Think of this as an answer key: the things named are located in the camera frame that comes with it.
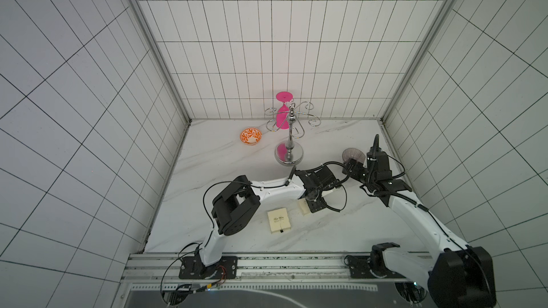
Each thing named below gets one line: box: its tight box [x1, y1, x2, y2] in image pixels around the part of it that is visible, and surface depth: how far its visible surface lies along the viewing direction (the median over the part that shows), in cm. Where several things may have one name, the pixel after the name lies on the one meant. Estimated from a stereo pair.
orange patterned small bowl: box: [239, 127, 263, 147], surface depth 112 cm
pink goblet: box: [275, 91, 294, 130], surface depth 92 cm
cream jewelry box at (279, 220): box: [266, 207, 292, 234], surface depth 82 cm
